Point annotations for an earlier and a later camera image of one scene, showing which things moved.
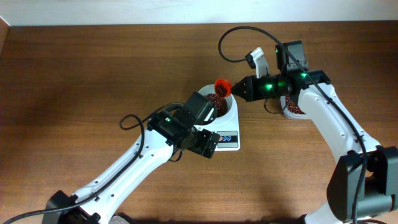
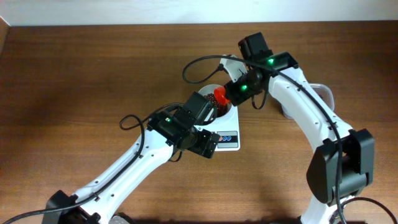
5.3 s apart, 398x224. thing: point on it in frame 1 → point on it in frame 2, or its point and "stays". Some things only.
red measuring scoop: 227,84 → 219,93
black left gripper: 204,144 stays
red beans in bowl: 221,104 stays
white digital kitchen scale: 229,130 stays
